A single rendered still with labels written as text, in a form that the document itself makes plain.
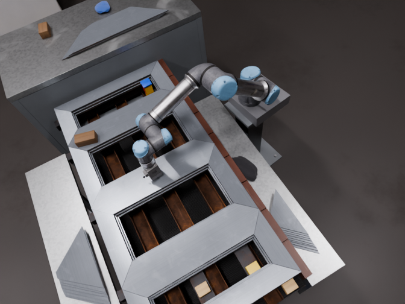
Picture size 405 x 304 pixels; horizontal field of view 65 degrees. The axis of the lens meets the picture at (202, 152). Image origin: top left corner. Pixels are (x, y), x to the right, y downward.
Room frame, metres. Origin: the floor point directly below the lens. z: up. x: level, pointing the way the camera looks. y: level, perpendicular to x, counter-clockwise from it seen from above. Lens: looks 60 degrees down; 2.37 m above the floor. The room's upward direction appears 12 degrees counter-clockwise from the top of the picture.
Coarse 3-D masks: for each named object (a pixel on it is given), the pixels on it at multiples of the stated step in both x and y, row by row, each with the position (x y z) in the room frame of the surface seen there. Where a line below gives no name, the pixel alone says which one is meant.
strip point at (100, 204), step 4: (100, 192) 0.77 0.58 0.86; (100, 196) 0.74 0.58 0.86; (104, 196) 0.74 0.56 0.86; (96, 200) 0.73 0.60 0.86; (100, 200) 0.72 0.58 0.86; (104, 200) 0.72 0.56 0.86; (96, 204) 0.70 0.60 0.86; (100, 204) 0.70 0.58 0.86; (104, 204) 0.69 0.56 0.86; (108, 204) 0.69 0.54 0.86; (92, 208) 0.69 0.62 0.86; (96, 208) 0.68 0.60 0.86; (100, 208) 0.68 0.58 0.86; (104, 208) 0.67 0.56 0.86; (108, 208) 0.67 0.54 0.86; (108, 212) 0.64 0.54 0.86
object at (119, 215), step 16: (112, 96) 1.45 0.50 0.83; (80, 112) 1.37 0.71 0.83; (112, 144) 1.08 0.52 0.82; (192, 176) 0.76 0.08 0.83; (160, 192) 0.70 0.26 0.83; (224, 192) 0.63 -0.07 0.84; (128, 208) 0.65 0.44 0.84; (224, 208) 0.54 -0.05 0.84; (128, 240) 0.49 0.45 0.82; (256, 240) 0.36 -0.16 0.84; (224, 256) 0.32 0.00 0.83; (192, 272) 0.27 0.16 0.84; (256, 272) 0.22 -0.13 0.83
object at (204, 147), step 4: (196, 140) 0.97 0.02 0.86; (196, 144) 0.94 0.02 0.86; (200, 144) 0.93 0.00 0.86; (204, 144) 0.93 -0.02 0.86; (208, 144) 0.92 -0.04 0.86; (200, 148) 0.91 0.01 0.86; (204, 148) 0.90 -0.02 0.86; (208, 148) 0.90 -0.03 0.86; (204, 152) 0.88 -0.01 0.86; (208, 152) 0.87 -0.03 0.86; (204, 156) 0.85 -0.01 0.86; (208, 156) 0.85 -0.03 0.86; (208, 160) 0.82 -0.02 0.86
